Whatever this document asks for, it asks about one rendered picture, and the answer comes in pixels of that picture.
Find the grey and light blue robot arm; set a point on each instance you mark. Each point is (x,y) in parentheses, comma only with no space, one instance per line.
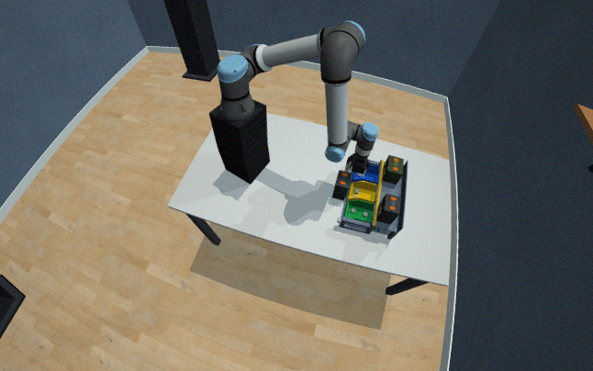
(337,47)

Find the yellow open bin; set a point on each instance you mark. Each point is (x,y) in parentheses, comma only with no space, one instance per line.
(366,191)

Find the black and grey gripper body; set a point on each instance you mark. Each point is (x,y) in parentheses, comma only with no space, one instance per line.
(355,166)

